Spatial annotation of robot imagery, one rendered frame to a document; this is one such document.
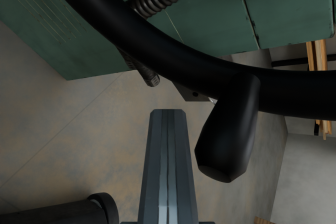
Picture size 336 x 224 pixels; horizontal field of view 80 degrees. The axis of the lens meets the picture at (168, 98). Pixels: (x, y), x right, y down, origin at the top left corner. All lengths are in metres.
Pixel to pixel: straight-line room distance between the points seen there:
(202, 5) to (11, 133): 0.70
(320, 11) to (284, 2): 0.04
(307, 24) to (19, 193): 0.88
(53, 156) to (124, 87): 0.42
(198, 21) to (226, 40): 0.06
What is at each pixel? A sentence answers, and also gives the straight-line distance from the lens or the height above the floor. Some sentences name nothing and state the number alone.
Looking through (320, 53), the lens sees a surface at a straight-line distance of 2.66.
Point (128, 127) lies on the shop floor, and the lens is 1.03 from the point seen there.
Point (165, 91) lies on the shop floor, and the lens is 1.20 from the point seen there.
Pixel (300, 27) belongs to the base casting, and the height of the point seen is 0.77.
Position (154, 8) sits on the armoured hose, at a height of 0.68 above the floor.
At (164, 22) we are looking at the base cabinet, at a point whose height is 0.58.
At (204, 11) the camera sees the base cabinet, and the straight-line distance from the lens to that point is 0.33.
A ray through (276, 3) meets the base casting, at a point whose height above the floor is 0.75.
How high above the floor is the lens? 0.81
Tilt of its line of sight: 42 degrees down
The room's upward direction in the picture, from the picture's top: 89 degrees clockwise
